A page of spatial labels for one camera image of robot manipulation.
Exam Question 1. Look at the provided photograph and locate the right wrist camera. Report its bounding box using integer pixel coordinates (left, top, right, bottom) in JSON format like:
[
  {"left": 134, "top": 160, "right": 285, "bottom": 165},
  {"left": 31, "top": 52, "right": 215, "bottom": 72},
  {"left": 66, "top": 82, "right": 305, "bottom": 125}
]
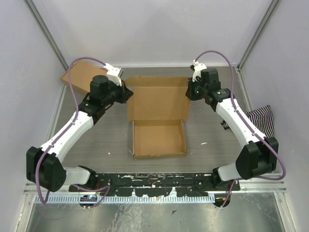
[{"left": 190, "top": 60, "right": 207, "bottom": 82}]

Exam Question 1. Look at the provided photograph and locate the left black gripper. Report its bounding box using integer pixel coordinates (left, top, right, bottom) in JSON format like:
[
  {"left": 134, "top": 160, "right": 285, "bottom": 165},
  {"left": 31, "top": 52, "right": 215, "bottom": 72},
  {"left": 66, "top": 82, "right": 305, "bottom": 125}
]
[{"left": 102, "top": 78, "right": 134, "bottom": 106}]

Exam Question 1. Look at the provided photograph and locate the cardboard box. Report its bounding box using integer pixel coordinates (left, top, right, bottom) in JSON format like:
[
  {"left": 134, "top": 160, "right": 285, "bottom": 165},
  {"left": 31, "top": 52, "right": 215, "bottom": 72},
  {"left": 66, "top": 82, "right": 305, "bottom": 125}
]
[
  {"left": 70, "top": 60, "right": 107, "bottom": 95},
  {"left": 125, "top": 76, "right": 190, "bottom": 159}
]

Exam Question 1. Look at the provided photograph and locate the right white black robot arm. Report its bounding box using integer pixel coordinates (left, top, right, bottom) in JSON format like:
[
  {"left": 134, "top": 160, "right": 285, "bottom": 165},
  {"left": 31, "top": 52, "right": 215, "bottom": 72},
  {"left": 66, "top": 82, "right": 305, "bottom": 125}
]
[{"left": 186, "top": 68, "right": 279, "bottom": 191}]

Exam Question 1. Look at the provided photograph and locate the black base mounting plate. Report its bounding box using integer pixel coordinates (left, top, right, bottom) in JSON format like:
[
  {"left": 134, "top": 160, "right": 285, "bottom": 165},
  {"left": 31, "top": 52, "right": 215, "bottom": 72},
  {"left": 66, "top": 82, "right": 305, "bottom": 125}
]
[{"left": 69, "top": 173, "right": 240, "bottom": 197}]

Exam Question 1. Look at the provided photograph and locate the purple striped cloth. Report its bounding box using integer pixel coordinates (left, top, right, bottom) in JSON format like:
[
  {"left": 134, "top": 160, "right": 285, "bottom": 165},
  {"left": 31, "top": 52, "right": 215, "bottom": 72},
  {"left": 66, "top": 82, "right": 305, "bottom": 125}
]
[{"left": 215, "top": 99, "right": 274, "bottom": 145}]

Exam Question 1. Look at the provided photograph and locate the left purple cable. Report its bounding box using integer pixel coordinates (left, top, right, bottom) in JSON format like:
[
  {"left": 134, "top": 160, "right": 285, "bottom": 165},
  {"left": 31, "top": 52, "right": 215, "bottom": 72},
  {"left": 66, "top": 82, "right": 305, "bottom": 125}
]
[{"left": 35, "top": 57, "right": 111, "bottom": 209}]

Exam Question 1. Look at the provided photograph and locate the aluminium frame post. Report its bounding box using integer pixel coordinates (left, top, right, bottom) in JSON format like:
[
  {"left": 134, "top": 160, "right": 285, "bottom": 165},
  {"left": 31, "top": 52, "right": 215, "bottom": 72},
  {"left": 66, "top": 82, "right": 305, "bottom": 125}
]
[
  {"left": 24, "top": 0, "right": 71, "bottom": 71},
  {"left": 237, "top": 0, "right": 281, "bottom": 70}
]

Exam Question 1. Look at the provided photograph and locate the right aluminium frame post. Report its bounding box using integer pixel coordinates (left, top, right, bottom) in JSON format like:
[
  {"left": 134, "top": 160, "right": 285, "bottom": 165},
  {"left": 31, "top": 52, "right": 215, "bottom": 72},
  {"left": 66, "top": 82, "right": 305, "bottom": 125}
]
[{"left": 237, "top": 0, "right": 281, "bottom": 70}]

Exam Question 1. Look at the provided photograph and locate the perforated cable duct strip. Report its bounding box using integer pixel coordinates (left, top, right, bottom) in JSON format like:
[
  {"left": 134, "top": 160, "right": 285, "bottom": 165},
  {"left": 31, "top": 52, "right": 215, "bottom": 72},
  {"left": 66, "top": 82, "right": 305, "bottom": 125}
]
[{"left": 47, "top": 194, "right": 215, "bottom": 204}]

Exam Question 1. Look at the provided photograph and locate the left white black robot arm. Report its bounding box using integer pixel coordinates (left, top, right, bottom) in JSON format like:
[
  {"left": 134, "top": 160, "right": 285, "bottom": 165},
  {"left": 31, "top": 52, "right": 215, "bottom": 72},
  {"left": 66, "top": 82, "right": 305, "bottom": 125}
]
[{"left": 26, "top": 75, "right": 133, "bottom": 192}]

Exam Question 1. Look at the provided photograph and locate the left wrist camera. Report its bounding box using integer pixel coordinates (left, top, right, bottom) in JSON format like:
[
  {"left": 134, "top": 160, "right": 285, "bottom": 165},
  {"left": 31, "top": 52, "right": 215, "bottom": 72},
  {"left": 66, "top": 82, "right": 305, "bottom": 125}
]
[{"left": 103, "top": 63, "right": 123, "bottom": 87}]

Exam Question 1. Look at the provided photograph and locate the folded closed cardboard box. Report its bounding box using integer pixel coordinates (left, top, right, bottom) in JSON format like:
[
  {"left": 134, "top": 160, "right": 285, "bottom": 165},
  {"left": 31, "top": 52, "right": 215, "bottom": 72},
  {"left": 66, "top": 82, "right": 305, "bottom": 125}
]
[{"left": 70, "top": 60, "right": 107, "bottom": 95}]

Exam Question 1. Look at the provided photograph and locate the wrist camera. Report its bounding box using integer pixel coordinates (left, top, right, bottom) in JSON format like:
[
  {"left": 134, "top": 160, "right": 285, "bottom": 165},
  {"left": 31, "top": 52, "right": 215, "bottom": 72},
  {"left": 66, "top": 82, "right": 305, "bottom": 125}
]
[
  {"left": 190, "top": 60, "right": 207, "bottom": 82},
  {"left": 103, "top": 63, "right": 123, "bottom": 87}
]

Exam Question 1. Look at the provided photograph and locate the left aluminium frame post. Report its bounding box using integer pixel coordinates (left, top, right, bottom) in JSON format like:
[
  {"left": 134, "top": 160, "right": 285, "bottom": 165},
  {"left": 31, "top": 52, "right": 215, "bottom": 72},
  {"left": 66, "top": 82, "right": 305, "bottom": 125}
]
[{"left": 24, "top": 0, "right": 71, "bottom": 71}]

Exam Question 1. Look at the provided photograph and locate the aluminium rail front beam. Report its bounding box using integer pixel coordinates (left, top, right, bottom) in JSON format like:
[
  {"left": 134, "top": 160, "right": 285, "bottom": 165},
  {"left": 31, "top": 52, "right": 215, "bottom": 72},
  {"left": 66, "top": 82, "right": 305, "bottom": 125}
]
[{"left": 23, "top": 173, "right": 287, "bottom": 194}]

